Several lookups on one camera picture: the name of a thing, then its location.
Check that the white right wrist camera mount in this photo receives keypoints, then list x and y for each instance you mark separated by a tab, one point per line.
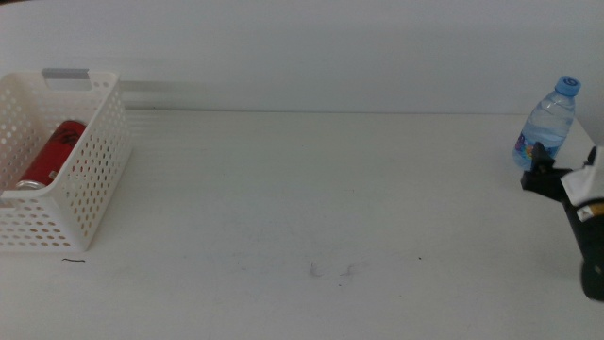
585	184

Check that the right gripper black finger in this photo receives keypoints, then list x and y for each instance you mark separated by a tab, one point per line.
592	158
541	158

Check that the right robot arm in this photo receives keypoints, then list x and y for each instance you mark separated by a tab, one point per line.
594	264

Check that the white perforated plastic basket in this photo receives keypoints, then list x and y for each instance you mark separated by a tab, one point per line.
23	196

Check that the red cola can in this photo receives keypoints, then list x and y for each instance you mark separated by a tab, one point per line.
54	153

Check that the clear water bottle blue cap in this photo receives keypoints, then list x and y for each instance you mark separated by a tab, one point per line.
549	118

